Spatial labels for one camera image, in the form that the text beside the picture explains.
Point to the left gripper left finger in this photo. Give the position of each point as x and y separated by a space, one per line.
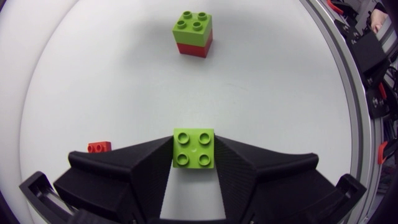
130 180

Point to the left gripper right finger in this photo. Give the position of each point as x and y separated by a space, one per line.
264 183

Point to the green toy brick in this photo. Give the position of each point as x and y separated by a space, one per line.
192 29
193 148

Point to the red toy brick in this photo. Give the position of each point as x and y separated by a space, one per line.
99 147
196 49

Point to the person's hand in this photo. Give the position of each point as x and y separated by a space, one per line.
378 20

